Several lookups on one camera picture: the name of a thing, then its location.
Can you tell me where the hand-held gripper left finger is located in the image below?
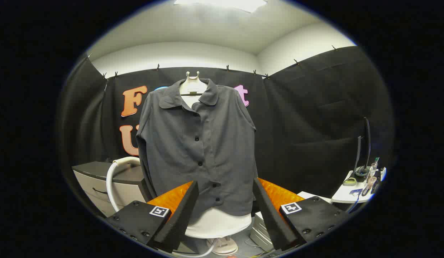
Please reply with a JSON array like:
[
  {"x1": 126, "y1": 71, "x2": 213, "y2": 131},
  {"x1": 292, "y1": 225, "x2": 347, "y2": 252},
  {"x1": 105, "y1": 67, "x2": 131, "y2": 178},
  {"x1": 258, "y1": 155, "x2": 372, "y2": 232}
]
[{"x1": 105, "y1": 180, "x2": 200, "y2": 253}]

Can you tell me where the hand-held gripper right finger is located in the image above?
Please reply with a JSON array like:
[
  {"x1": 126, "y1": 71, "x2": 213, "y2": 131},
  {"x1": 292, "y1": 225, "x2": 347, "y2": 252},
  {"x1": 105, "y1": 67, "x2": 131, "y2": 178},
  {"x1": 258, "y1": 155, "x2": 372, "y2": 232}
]
[{"x1": 252, "y1": 177, "x2": 351, "y2": 251}]

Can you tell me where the dark grey button shirt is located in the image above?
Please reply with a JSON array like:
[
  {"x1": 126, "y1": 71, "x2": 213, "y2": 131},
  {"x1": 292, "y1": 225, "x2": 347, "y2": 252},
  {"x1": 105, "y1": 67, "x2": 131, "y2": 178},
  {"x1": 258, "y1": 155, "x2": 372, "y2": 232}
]
[{"x1": 136, "y1": 78, "x2": 259, "y2": 224}]

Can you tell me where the white mannequin stand base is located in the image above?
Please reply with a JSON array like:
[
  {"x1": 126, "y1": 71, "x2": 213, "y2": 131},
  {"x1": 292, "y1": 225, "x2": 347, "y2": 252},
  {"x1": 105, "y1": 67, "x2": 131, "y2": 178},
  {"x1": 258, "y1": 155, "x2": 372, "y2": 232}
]
[{"x1": 207, "y1": 236, "x2": 239, "y2": 255}]

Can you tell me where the small white side table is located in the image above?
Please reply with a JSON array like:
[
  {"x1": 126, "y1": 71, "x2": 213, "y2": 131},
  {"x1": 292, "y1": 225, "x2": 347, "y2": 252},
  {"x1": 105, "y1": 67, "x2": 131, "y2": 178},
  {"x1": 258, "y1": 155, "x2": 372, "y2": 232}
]
[{"x1": 331, "y1": 167, "x2": 387, "y2": 204}]

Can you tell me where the grey drawer cabinet dark top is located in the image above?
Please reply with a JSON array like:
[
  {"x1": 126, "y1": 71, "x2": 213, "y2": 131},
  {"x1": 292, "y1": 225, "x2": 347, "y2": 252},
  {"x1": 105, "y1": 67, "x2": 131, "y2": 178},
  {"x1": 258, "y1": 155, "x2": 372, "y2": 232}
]
[{"x1": 72, "y1": 161, "x2": 152, "y2": 218}]

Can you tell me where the black backdrop cloth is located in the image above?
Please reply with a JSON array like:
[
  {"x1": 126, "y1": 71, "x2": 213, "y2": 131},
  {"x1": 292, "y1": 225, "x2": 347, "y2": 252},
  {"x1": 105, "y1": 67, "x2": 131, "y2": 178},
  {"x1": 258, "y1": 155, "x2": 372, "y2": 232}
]
[{"x1": 59, "y1": 46, "x2": 394, "y2": 215}]

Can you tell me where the white mannequin torso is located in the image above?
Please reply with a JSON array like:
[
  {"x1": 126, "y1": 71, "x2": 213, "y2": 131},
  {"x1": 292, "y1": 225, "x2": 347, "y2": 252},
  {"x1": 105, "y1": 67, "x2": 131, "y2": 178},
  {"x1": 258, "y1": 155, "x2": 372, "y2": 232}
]
[{"x1": 180, "y1": 71, "x2": 252, "y2": 239}]

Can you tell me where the blue cable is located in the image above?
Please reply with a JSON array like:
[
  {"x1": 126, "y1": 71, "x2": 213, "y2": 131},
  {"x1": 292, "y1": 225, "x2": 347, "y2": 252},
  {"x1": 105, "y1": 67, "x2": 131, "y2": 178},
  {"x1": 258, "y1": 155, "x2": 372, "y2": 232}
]
[{"x1": 348, "y1": 189, "x2": 363, "y2": 212}]

